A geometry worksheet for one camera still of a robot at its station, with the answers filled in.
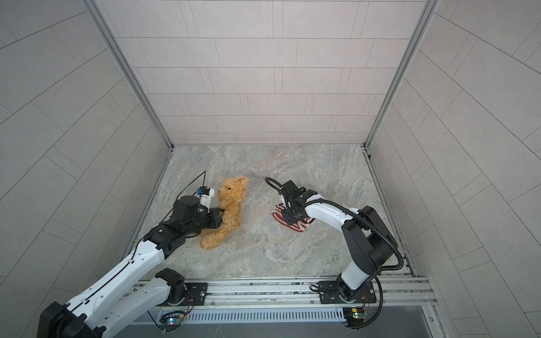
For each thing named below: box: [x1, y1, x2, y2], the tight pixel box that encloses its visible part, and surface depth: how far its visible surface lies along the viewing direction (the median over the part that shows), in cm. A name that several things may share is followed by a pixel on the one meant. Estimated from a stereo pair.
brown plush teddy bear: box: [200, 175, 249, 250], surface depth 77 cm
